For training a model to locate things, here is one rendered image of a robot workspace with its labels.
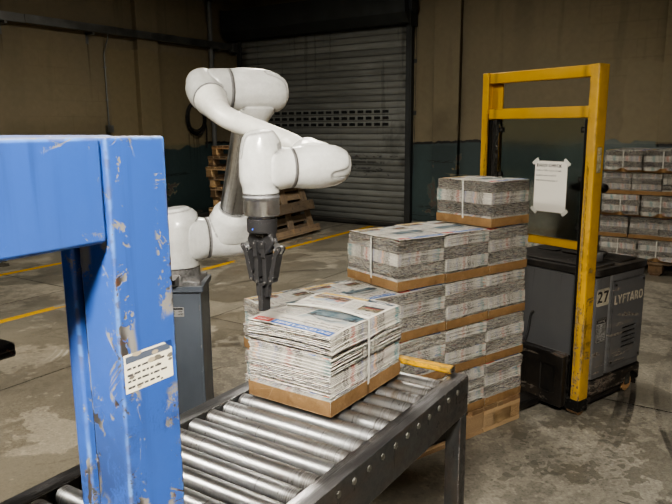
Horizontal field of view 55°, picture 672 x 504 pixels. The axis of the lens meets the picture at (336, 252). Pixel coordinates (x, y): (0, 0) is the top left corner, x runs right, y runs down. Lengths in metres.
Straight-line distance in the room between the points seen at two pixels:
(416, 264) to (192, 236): 1.06
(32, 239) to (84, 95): 9.40
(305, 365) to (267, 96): 0.85
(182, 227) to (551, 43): 7.56
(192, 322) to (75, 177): 1.83
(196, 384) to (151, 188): 1.87
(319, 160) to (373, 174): 8.76
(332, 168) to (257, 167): 0.19
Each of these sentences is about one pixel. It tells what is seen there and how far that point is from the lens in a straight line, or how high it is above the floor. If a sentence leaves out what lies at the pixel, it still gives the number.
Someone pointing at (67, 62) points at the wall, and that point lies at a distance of 9.89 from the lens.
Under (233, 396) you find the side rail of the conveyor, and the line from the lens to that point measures 1.94.
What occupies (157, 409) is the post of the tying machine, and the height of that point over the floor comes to 1.27.
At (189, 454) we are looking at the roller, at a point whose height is 0.80.
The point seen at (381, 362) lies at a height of 0.87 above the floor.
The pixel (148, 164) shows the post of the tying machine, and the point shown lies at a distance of 0.67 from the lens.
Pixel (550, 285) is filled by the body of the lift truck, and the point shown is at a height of 0.65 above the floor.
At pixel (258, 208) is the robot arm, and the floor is 1.36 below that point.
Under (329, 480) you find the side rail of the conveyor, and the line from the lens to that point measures 1.50.
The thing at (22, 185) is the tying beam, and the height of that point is 1.51.
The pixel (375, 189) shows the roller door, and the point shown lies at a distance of 10.36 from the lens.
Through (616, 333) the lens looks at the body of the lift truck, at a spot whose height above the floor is 0.39.
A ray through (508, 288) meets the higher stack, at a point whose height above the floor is 0.74.
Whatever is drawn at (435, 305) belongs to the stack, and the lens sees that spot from 3.07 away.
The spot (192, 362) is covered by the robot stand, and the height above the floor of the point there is 0.71.
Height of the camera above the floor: 1.56
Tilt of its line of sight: 11 degrees down
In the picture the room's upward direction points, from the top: straight up
